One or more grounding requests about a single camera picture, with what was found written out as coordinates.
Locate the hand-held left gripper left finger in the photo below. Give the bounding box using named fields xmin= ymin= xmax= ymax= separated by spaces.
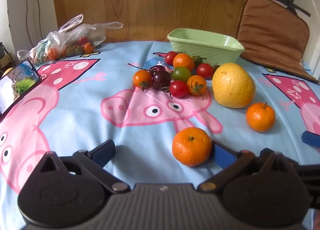
xmin=37 ymin=139 xmax=130 ymax=194

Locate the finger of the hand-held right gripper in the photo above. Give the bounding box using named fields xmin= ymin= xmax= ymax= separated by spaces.
xmin=301 ymin=131 xmax=320 ymax=149
xmin=295 ymin=163 xmax=320 ymax=197

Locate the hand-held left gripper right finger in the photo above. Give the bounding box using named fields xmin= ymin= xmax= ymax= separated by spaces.
xmin=198 ymin=140 xmax=299 ymax=194

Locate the orange mandarin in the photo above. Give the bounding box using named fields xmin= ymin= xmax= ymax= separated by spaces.
xmin=173 ymin=53 xmax=195 ymax=71
xmin=246 ymin=102 xmax=276 ymax=133
xmin=172 ymin=127 xmax=213 ymax=167

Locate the large yellow grapefruit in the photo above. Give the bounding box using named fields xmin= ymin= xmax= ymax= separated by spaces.
xmin=212 ymin=63 xmax=256 ymax=109

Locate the red cherry tomato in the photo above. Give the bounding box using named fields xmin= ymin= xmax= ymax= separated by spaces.
xmin=196 ymin=63 xmax=213 ymax=79
xmin=169 ymin=80 xmax=189 ymax=99
xmin=165 ymin=51 xmax=178 ymax=65

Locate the green cherry tomato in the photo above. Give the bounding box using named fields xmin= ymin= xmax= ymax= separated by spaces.
xmin=172 ymin=67 xmax=192 ymax=83

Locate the dark red cherry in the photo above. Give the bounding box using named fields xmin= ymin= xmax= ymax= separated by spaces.
xmin=127 ymin=63 xmax=167 ymax=76
xmin=152 ymin=70 xmax=172 ymax=90

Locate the dark cherry tomato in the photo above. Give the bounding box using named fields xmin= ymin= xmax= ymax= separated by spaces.
xmin=192 ymin=55 xmax=207 ymax=68

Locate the green plastic basket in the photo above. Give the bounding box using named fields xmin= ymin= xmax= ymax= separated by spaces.
xmin=167 ymin=28 xmax=245 ymax=65

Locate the printed blanket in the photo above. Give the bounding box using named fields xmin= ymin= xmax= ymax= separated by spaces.
xmin=0 ymin=41 xmax=320 ymax=230

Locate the smartphone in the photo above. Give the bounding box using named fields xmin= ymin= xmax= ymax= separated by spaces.
xmin=0 ymin=59 xmax=42 ymax=120

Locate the brown seat cushion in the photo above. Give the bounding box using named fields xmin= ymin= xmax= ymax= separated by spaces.
xmin=235 ymin=0 xmax=319 ymax=83

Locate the clear plastic bag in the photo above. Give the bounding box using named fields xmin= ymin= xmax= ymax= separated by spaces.
xmin=17 ymin=14 xmax=124 ymax=65

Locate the black tape cross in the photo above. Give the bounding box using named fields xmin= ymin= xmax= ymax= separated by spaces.
xmin=274 ymin=0 xmax=312 ymax=17

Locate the wood-pattern vinyl sheet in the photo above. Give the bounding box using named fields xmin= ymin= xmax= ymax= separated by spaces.
xmin=51 ymin=0 xmax=266 ymax=44

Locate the thin black cable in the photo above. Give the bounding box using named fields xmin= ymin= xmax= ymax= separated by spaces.
xmin=24 ymin=0 xmax=42 ymax=42

